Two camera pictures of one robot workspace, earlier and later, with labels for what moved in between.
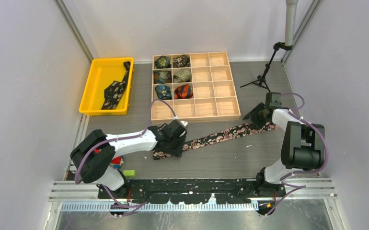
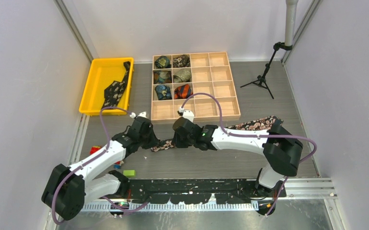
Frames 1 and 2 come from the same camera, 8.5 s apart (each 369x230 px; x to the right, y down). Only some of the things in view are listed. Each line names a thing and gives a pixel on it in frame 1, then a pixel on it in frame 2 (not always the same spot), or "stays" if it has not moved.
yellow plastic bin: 101,72 stays
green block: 129,173 stays
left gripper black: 177,151 -> 154,141
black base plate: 189,191 stays
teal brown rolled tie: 162,76 stays
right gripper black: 253,115 -> 180,144
